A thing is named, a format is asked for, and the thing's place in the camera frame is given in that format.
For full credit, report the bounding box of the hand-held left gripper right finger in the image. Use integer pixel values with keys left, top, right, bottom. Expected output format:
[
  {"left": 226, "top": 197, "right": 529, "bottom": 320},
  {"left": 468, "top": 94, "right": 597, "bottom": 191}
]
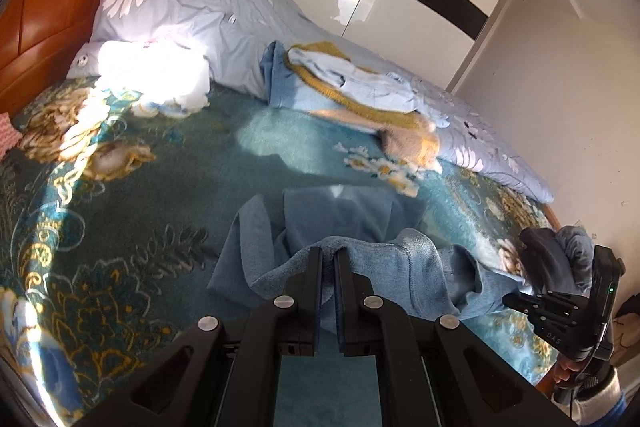
[{"left": 334, "top": 248, "right": 578, "bottom": 427}]

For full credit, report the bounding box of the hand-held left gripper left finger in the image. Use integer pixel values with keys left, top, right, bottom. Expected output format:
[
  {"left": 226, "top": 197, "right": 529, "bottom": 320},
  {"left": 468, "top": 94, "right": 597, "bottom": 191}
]
[{"left": 70, "top": 246, "right": 324, "bottom": 427}]

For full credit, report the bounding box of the grey-blue garment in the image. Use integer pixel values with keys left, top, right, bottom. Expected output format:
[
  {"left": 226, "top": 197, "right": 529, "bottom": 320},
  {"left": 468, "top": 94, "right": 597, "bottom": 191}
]
[{"left": 554, "top": 224, "right": 597, "bottom": 294}]

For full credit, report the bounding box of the pink patterned cloth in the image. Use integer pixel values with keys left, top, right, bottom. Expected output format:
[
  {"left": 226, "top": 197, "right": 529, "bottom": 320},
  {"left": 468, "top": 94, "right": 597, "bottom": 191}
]
[{"left": 0, "top": 114, "right": 24, "bottom": 156}]

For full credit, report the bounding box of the black garment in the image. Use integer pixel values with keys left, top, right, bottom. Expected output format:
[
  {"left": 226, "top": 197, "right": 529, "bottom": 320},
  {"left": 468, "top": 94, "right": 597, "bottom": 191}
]
[{"left": 519, "top": 227, "right": 572, "bottom": 294}]

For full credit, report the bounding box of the floral light blue quilt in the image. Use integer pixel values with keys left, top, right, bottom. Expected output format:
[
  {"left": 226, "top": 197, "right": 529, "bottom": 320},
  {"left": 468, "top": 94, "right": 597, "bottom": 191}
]
[{"left": 300, "top": 19, "right": 557, "bottom": 204}]

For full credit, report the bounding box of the person's right forearm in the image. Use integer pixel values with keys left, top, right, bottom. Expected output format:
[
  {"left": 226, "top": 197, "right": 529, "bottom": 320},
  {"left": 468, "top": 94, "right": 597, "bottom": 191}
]
[{"left": 570, "top": 364, "right": 628, "bottom": 427}]

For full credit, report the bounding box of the tan yellow-trimmed blanket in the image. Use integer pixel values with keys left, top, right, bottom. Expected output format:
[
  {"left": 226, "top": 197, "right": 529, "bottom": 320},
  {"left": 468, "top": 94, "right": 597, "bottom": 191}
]
[{"left": 286, "top": 40, "right": 443, "bottom": 168}]

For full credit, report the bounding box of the blue fleece garment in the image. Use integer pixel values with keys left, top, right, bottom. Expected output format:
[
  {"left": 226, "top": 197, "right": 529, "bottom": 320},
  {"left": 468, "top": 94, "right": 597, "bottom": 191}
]
[{"left": 207, "top": 186, "right": 522, "bottom": 336}]

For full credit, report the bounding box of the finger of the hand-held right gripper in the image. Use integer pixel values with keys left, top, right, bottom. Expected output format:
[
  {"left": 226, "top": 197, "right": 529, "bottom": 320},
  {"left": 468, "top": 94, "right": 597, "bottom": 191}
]
[
  {"left": 529, "top": 314, "right": 583, "bottom": 352},
  {"left": 502, "top": 290, "right": 594, "bottom": 323}
]

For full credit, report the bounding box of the floral light blue pillow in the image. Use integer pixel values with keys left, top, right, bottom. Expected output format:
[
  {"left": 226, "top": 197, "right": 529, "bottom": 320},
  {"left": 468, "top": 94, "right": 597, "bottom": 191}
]
[
  {"left": 90, "top": 0, "right": 321, "bottom": 100},
  {"left": 66, "top": 39, "right": 212, "bottom": 110}
]

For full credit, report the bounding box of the person's right hand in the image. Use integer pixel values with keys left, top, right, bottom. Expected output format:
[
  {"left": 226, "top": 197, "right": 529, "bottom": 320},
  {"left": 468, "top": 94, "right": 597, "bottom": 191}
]
[{"left": 552, "top": 353, "right": 583, "bottom": 385}]

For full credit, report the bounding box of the light blue printed garment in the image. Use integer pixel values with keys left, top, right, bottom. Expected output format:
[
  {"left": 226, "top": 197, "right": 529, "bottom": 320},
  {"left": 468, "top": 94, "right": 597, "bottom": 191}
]
[{"left": 287, "top": 47, "right": 452, "bottom": 128}]

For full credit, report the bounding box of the teal floral blanket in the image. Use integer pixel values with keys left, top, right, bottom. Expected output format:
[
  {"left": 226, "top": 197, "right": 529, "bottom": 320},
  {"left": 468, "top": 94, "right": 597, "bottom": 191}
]
[{"left": 0, "top": 74, "right": 563, "bottom": 425}]

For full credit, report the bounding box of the folded blue garment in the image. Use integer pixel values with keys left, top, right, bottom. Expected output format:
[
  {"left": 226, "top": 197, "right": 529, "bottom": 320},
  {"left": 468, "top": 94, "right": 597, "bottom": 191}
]
[{"left": 259, "top": 40, "right": 351, "bottom": 114}]

